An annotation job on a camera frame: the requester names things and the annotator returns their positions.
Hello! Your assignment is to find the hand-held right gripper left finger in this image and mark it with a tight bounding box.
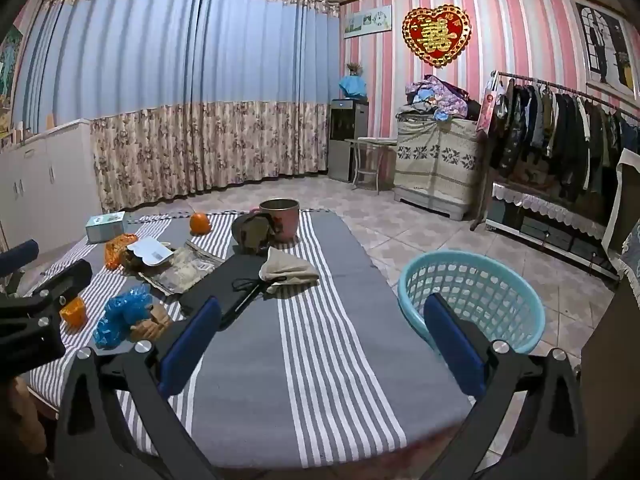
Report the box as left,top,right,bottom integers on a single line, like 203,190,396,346
52,296,223,480

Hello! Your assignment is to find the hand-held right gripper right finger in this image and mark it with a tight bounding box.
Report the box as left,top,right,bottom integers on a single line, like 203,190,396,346
422,292,588,480

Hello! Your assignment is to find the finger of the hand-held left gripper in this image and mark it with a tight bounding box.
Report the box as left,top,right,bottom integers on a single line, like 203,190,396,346
0,239,40,273
27,259,93,311

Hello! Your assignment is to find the teal plastic basket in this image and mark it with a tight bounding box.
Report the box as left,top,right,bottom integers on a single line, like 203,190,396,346
397,251,546,354

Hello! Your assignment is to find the brown printed snack packet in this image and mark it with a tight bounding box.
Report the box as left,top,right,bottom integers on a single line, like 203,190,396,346
139,242,225,296

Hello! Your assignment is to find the white paper card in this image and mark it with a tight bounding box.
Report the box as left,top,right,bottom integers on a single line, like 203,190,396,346
125,237,175,267

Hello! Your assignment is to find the small orange packet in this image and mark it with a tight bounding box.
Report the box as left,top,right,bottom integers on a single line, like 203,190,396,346
59,297,89,330

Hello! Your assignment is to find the orange plastic wrapper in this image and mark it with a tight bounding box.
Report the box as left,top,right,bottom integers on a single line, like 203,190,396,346
104,233,138,271

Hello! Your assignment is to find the teal tissue box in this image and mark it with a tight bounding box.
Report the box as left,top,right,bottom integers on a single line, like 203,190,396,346
85,211,126,244

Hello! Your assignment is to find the blue plastic bag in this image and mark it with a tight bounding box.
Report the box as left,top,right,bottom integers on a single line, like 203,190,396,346
93,284,153,351

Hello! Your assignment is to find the black tablet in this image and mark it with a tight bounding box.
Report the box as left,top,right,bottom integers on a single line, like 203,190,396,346
178,255,273,316

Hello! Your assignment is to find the white cabinet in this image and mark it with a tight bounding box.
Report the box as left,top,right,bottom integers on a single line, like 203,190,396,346
0,119,103,256

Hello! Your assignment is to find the dark grey pouch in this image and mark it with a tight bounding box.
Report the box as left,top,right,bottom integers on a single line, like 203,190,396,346
231,211,277,255

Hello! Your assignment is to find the beige cloth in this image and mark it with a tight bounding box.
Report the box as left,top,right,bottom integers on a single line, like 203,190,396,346
257,246,321,288

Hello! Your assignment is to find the grey striped tablecloth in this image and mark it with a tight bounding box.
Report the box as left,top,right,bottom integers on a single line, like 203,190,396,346
20,209,476,471

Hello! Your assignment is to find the low cabinet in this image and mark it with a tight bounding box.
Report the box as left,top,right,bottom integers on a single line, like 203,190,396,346
485,180,623,281

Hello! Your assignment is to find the clothes rack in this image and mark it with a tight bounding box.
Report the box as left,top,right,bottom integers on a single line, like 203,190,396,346
470,71,640,233

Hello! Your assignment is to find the pink mug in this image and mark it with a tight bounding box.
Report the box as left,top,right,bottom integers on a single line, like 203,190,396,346
258,198,301,243

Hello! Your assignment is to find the dark wooden furniture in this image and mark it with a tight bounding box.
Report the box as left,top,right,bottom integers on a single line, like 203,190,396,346
580,272,640,480

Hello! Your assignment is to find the white lace cloth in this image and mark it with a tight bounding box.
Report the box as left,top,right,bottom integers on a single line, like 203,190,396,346
491,181,608,241

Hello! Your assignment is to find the cloth covered cabinet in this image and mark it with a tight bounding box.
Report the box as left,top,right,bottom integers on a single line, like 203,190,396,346
392,112,483,222

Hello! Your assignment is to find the small stool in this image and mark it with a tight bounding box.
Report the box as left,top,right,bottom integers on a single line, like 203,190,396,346
345,136,398,193

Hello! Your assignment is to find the row of hanging clothes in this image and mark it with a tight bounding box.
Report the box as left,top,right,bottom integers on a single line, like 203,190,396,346
487,77,640,201

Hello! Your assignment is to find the pink hanging bag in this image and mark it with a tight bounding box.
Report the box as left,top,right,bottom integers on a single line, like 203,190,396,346
475,72,506,136

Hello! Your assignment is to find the grey water dispenser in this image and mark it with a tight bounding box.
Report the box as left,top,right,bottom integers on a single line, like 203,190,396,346
327,99,370,183

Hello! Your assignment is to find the blue and floral curtain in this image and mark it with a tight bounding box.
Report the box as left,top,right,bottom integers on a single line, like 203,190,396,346
12,0,346,213

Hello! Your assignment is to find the pile of clothes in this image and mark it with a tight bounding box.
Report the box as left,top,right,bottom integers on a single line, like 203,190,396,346
397,74,483,123

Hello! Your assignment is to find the blue wrapped plant pot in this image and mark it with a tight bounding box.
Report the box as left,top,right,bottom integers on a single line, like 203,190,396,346
339,62,368,102

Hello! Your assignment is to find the black cord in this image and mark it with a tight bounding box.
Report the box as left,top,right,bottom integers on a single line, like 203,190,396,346
220,276,288,328

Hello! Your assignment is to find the green wall picture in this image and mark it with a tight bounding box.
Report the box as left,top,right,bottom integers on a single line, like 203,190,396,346
0,25,26,138

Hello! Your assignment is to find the white chair frame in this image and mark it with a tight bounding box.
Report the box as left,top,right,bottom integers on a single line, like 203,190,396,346
602,147,640,271

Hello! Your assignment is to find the red heart wall decoration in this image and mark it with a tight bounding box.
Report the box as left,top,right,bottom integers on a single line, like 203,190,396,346
401,5,473,68

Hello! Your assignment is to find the framed wall poster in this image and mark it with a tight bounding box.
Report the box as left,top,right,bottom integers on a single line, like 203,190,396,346
574,2,638,101

